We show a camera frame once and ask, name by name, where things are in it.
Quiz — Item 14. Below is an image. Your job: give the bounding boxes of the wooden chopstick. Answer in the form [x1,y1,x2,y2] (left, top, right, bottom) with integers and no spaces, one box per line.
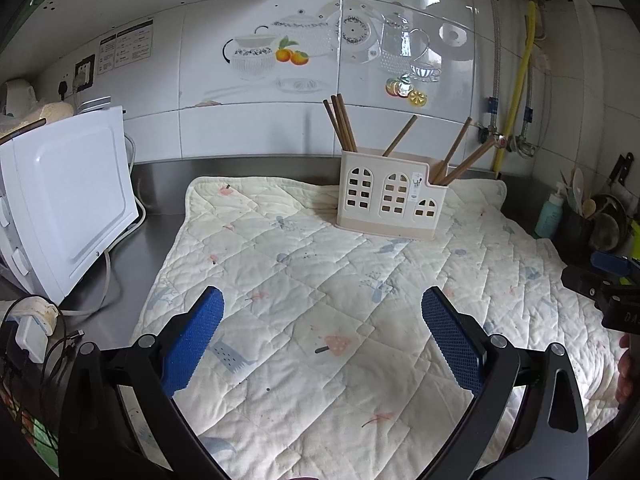
[336,93,358,153]
[443,117,472,166]
[439,136,497,186]
[331,94,356,152]
[322,100,349,151]
[430,160,448,185]
[381,115,418,157]

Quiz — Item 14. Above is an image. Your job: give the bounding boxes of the wall power socket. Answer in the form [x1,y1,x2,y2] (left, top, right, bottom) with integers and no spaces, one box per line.
[73,54,96,93]

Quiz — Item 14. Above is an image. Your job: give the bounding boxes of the person's right hand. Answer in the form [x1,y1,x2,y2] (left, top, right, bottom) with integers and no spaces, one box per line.
[615,334,634,405]

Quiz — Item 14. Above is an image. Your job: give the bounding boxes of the white quilted mat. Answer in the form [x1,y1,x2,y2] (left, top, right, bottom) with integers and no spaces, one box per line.
[134,177,622,479]

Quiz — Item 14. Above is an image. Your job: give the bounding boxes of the black utensil crock with spoons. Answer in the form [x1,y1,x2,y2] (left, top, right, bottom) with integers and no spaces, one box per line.
[553,152,634,261]

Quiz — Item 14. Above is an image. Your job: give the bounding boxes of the white microwave oven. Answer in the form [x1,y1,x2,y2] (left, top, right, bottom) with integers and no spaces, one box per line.
[1,106,138,304]

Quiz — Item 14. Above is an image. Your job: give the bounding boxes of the yellow gas hose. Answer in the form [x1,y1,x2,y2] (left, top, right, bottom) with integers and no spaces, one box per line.
[491,0,537,176]

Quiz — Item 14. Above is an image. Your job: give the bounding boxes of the teal spray bottle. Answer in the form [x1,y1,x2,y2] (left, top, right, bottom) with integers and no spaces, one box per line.
[534,182,565,238]

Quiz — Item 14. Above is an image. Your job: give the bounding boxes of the lime green dish rack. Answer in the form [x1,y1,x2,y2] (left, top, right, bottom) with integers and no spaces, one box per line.
[620,220,640,260]

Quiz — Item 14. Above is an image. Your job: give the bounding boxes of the white power adapter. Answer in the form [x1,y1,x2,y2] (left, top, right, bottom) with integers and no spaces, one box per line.
[8,296,58,364]

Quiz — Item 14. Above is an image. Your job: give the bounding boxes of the braided steel water hose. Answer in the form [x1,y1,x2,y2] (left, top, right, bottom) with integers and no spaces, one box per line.
[476,0,504,131]
[519,8,544,146]

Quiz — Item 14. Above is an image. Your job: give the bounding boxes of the white plastic utensil holder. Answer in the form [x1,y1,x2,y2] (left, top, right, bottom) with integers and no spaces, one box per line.
[336,148,447,240]

